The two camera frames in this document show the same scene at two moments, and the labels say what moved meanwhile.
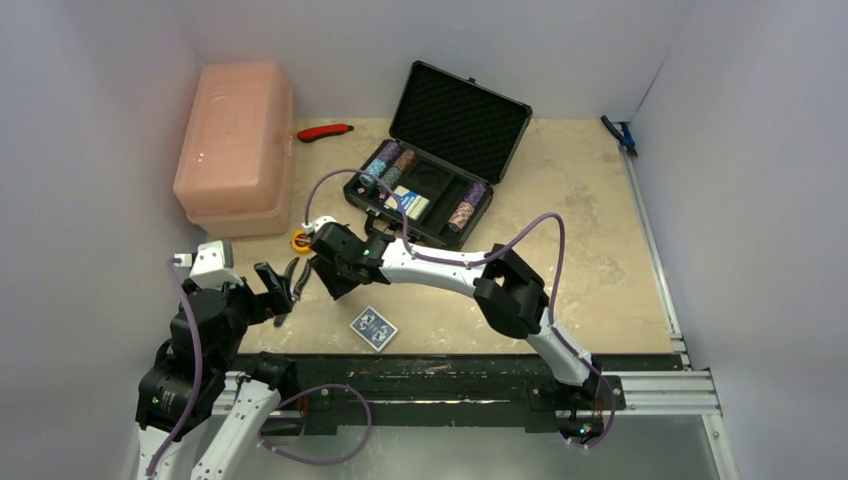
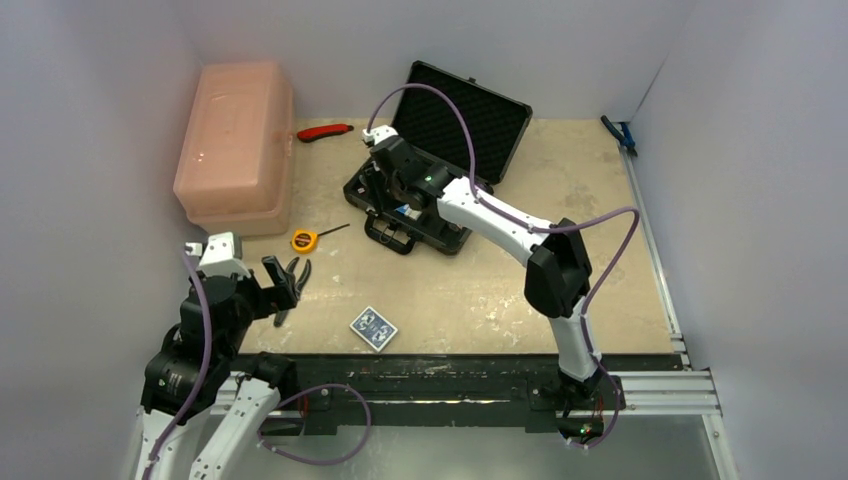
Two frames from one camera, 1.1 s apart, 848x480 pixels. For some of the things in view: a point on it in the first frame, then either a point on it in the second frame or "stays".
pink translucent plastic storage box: x=234 y=167 stays
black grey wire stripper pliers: x=280 y=318 stays
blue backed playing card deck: x=375 y=329 stays
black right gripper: x=325 y=258 -> x=387 y=175
